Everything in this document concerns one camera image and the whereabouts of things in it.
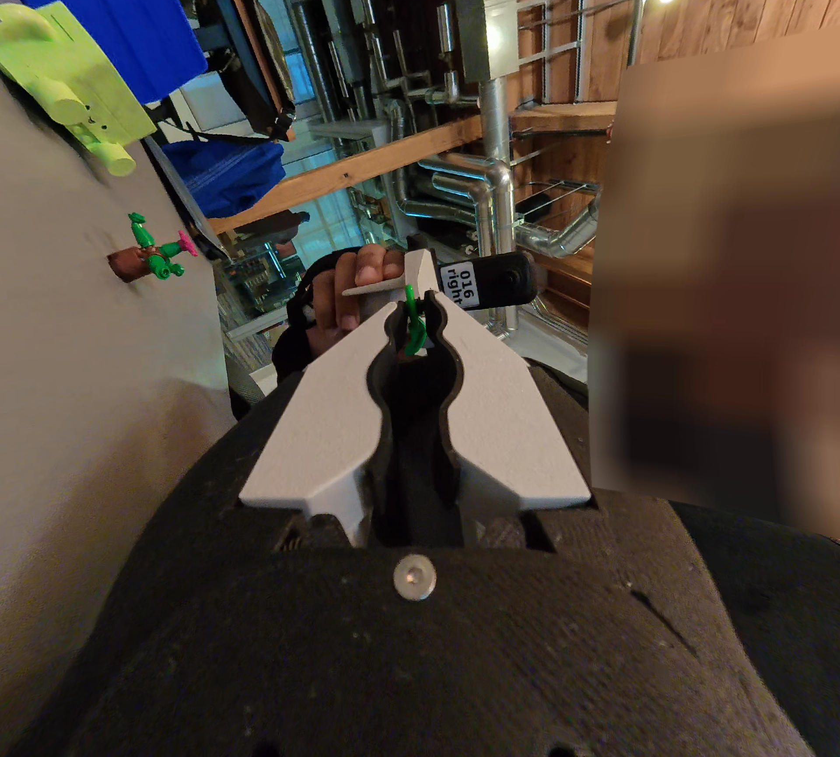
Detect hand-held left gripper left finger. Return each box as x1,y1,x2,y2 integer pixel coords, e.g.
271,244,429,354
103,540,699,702
239,302,404,548

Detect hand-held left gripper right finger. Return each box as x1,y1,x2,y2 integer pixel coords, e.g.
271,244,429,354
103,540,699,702
423,291,592,531

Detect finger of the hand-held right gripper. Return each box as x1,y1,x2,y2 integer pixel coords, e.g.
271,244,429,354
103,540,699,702
402,248,439,306

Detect green wheel stem piece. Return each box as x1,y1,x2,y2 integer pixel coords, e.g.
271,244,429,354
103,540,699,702
402,284,431,357

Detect person's right forearm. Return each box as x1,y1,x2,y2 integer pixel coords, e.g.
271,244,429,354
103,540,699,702
271,324,329,387

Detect person's right hand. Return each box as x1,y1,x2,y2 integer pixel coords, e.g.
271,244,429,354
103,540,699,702
307,245,408,356

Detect silver ventilation ducts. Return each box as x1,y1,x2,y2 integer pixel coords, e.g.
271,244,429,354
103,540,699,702
289,0,601,338

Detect small brick flower plant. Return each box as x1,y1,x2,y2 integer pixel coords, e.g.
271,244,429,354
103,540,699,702
107,212,199,284

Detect black framed wooden desk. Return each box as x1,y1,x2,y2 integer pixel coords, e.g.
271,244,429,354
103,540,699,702
174,0,298,144

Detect person's black jacket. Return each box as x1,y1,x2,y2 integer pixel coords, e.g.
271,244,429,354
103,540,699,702
528,363,840,757

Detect lime green toy pot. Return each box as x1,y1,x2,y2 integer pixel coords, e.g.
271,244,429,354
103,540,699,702
0,1,158,177

